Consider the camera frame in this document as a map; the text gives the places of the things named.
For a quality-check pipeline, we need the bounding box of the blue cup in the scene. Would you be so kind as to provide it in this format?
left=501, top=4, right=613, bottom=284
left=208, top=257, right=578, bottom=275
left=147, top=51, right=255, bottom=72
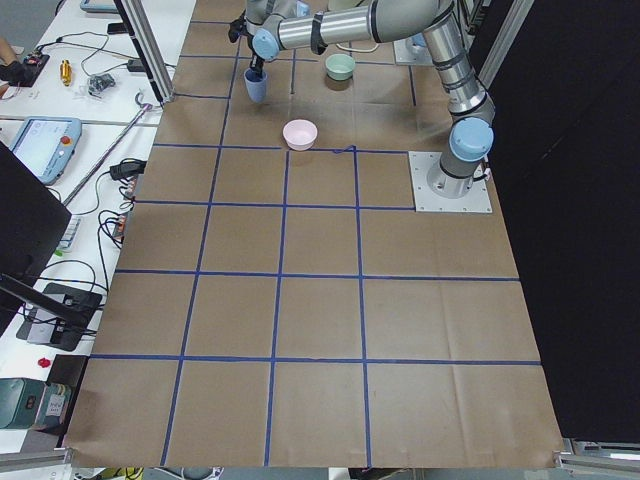
left=244, top=68, right=268, bottom=103

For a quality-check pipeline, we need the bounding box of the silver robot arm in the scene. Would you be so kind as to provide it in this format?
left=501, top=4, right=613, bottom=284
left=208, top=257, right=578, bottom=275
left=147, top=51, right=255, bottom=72
left=408, top=33, right=429, bottom=56
left=240, top=1, right=495, bottom=199

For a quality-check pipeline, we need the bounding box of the gloved person hand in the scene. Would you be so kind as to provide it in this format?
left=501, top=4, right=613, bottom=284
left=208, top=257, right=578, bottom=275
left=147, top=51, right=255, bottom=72
left=0, top=37, right=30, bottom=85

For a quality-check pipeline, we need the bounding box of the pink bowl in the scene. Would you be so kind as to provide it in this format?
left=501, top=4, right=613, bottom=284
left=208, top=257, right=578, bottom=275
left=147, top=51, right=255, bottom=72
left=282, top=119, right=318, bottom=151

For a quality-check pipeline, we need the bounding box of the green bowl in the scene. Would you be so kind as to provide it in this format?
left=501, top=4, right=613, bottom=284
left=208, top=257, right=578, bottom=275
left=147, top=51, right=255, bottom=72
left=325, top=53, right=356, bottom=81

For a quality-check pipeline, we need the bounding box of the metal rod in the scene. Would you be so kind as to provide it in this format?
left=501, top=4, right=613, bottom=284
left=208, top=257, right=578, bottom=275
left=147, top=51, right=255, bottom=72
left=62, top=103, right=153, bottom=207

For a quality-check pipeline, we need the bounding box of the black phone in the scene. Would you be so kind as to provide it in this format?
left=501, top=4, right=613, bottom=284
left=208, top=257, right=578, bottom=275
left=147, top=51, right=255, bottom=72
left=107, top=22, right=129, bottom=35

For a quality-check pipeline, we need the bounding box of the black power adapter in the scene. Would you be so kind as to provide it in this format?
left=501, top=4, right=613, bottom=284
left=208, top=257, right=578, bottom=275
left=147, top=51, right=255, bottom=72
left=109, top=158, right=147, bottom=181

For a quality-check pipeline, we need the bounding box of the blue teach pendant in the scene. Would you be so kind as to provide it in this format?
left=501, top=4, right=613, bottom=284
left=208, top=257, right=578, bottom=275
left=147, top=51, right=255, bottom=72
left=10, top=116, right=82, bottom=186

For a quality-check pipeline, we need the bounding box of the brown paper mat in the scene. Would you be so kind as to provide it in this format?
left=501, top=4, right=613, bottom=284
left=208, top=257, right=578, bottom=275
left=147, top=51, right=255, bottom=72
left=66, top=1, right=562, bottom=468

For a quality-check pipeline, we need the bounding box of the black monitor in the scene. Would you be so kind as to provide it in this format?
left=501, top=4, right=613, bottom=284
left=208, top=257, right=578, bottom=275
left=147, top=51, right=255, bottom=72
left=0, top=141, right=73, bottom=337

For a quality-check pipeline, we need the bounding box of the black monitor base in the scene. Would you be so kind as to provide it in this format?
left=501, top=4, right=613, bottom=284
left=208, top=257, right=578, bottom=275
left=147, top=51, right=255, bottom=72
left=16, top=283, right=103, bottom=352

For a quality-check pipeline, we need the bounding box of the black small box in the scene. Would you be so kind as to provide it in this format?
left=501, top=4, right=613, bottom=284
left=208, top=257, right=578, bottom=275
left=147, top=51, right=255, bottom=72
left=47, top=354, right=89, bottom=388

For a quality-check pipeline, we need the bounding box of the green box device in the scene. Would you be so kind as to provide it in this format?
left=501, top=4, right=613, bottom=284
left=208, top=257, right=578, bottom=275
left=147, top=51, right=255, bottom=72
left=1, top=378, right=72, bottom=430

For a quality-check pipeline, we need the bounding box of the aluminium frame post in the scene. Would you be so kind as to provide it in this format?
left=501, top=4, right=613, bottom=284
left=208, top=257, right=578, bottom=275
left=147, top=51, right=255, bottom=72
left=114, top=0, right=175, bottom=106

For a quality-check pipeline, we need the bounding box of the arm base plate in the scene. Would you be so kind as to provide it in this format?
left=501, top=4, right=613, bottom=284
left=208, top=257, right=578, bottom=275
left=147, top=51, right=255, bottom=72
left=393, top=37, right=433, bottom=67
left=408, top=151, right=493, bottom=214

